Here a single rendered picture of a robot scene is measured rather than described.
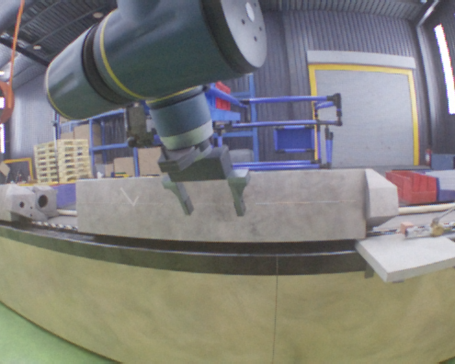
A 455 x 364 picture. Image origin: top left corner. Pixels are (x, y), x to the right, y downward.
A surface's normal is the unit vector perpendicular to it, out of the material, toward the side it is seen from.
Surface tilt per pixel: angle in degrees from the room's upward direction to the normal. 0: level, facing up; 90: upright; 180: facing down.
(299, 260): 90
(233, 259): 90
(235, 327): 90
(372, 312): 90
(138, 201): 80
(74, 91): 128
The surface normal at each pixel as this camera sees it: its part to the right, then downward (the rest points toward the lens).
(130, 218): -0.20, -0.02
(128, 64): -0.32, 0.73
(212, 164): -0.30, 0.55
